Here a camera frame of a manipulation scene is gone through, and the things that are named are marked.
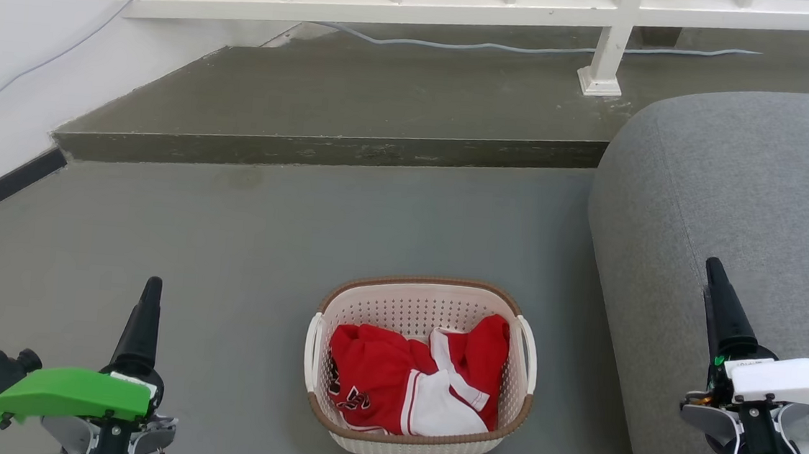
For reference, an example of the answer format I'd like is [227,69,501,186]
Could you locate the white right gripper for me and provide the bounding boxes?
[694,256,809,409]

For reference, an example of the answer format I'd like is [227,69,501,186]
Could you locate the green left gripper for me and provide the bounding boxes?
[0,265,174,441]

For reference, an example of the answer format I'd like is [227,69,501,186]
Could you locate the pale wall cable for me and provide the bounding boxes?
[0,0,160,139]

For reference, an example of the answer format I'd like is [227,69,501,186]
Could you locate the grey fabric sofa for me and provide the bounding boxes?
[569,75,809,454]

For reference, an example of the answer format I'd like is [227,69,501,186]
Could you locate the red and white jersey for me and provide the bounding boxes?
[322,301,512,445]

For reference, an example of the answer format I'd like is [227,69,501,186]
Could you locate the white wooden railing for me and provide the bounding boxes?
[118,0,809,114]

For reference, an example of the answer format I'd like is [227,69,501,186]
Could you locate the cream perforated laundry basket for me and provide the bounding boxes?
[297,267,543,454]

